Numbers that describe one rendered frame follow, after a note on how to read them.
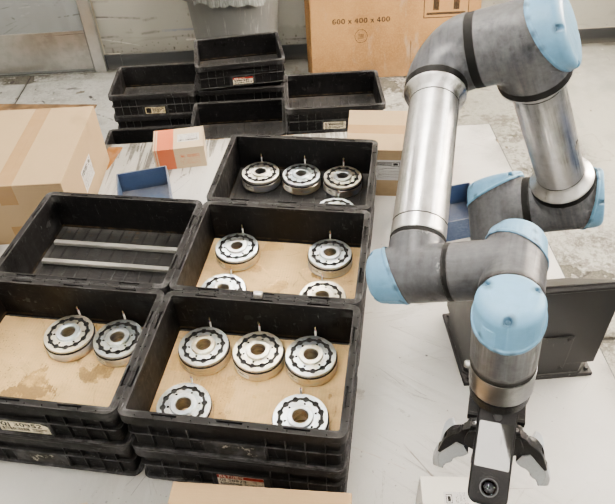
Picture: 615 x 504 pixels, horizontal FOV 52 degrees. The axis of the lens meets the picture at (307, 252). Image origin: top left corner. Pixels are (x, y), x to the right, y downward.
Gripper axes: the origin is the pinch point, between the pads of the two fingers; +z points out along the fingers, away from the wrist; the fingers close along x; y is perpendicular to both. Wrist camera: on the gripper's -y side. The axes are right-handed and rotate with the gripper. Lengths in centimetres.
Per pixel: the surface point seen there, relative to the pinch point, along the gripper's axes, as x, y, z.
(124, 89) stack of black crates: 182, 195, 54
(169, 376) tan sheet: 62, 16, 14
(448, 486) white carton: 6.1, 8.9, 22.4
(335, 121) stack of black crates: 68, 165, 49
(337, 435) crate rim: 23.9, 6.1, 6.6
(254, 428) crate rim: 37.5, 4.0, 5.3
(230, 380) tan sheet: 50, 18, 15
